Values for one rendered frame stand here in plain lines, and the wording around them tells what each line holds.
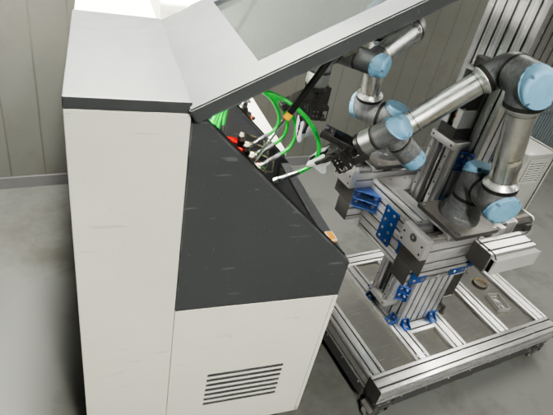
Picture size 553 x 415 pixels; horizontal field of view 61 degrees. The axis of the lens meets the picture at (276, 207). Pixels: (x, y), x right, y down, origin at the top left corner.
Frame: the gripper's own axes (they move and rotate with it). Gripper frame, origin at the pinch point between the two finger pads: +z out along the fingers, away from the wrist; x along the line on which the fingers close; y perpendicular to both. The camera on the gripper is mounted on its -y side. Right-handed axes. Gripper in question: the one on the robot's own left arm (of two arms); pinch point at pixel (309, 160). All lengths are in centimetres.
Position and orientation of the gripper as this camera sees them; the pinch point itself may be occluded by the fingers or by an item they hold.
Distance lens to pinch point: 158.4
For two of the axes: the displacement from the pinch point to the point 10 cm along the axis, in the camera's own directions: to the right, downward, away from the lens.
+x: 3.4, -6.6, 6.7
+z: -7.2, 2.8, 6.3
